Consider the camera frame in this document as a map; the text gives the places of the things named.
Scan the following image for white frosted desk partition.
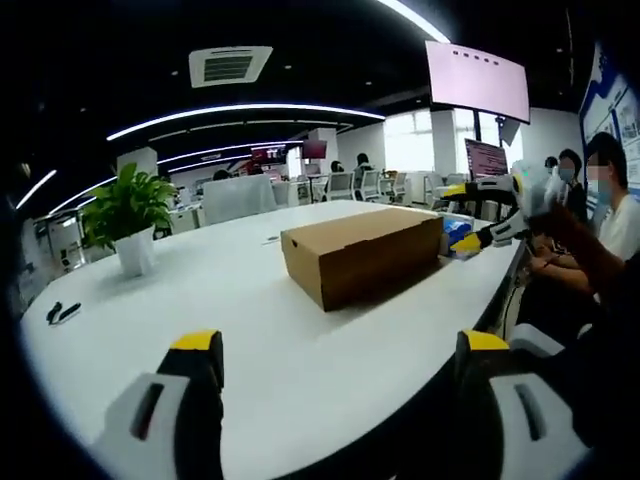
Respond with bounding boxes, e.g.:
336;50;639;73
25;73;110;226
202;174;278;226

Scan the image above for long curved ceiling light strip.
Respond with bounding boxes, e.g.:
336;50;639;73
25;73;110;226
106;103;387;142

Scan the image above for brown cardboard shoe box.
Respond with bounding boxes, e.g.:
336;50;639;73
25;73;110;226
279;206;445;313

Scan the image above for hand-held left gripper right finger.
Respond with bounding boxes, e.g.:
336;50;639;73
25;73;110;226
455;328;591;480

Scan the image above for large pink display screen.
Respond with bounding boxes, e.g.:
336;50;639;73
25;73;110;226
424;39;531;125

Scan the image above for dark computer monitor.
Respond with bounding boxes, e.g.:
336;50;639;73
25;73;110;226
464;138;509;181

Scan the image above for group of white office chairs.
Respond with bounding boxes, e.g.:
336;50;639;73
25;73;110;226
324;168;416;204

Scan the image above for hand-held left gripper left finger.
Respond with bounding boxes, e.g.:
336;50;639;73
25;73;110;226
92;328;225;480

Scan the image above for ceiling air conditioner vent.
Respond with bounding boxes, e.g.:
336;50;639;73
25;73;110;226
188;45;275;90

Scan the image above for small black device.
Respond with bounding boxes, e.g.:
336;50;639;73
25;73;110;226
47;301;82;327

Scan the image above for blue wall display board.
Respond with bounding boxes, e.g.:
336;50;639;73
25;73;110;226
579;39;640;201

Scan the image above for green plant in white pot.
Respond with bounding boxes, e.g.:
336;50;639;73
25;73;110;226
79;162;179;277

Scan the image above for grey chair armrest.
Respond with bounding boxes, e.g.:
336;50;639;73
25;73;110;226
509;322;566;359

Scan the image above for blue and white pack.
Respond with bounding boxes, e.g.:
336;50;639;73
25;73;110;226
439;213;477;261

